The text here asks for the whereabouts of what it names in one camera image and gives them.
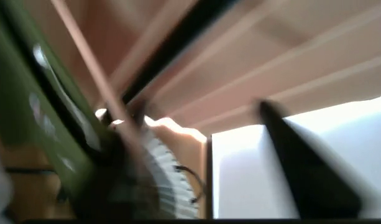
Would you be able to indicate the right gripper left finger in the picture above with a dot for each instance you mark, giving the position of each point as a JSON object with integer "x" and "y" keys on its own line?
{"x": 109, "y": 193}

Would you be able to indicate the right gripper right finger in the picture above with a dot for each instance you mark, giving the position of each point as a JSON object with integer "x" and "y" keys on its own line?
{"x": 308, "y": 180}

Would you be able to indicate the pink clothes hanger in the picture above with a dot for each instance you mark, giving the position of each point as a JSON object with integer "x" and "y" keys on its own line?
{"x": 94, "y": 71}

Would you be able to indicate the green garment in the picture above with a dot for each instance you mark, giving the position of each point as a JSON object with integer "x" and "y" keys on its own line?
{"x": 22, "y": 93}

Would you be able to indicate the white laundry basket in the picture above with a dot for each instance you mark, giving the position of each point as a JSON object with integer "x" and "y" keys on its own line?
{"x": 171, "y": 174}

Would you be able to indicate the black clothes rack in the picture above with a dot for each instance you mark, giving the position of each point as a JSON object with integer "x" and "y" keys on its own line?
{"x": 177, "y": 40}

